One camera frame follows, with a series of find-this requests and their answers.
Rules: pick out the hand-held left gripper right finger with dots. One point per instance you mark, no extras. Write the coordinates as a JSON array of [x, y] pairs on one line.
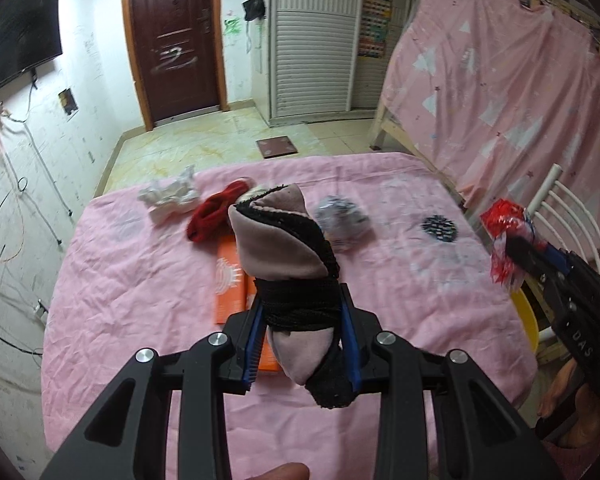
[[352, 355]]

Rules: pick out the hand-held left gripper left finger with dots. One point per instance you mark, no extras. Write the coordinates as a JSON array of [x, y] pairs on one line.
[[250, 355]]

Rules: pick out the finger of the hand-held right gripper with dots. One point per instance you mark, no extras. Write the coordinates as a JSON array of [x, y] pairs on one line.
[[535, 260]]

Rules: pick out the red plastic wrapper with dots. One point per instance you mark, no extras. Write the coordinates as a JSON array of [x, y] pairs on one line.
[[500, 217]]

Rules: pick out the yellow plastic basin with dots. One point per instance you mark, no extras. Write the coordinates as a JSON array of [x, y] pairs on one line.
[[527, 325]]

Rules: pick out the orange cardboard box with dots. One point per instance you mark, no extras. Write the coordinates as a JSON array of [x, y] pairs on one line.
[[230, 290]]

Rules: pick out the pink and black sock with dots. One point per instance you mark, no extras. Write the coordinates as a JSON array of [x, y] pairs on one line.
[[280, 250]]

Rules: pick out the person's right hand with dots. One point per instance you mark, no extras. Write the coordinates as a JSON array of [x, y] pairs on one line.
[[570, 400]]

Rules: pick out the person's left hand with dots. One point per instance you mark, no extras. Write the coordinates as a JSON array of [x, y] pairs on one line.
[[282, 472]]

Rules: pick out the white metal chair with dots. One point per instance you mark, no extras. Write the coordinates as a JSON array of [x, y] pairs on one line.
[[575, 210]]

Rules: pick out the crumpled patterned plastic bag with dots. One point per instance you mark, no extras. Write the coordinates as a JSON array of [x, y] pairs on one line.
[[337, 220]]

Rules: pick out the pink tablecloth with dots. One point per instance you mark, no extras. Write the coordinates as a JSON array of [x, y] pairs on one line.
[[130, 285]]

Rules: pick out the red sock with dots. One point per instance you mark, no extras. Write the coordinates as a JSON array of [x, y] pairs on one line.
[[207, 215]]

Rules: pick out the pink printed curtain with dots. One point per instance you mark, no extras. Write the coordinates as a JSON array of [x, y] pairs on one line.
[[505, 85]]

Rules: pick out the brown floor scale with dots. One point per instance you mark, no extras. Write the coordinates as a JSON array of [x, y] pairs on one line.
[[276, 148]]

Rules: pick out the white louvered wardrobe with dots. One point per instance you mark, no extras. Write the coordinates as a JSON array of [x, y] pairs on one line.
[[310, 35]]

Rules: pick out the brown door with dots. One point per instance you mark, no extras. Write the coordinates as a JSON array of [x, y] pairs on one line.
[[175, 35]]

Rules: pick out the black hanging bag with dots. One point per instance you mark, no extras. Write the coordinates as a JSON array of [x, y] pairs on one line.
[[254, 9]]

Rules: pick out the white wall plug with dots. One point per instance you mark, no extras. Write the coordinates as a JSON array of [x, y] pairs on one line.
[[40, 309]]

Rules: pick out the colourful wall poster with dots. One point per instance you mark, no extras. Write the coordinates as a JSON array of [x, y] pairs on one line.
[[375, 22]]

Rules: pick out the wall junction box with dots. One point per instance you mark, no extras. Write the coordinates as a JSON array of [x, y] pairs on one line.
[[68, 102]]

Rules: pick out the wall-mounted television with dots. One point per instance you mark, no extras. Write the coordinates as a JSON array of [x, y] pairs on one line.
[[15, 45]]

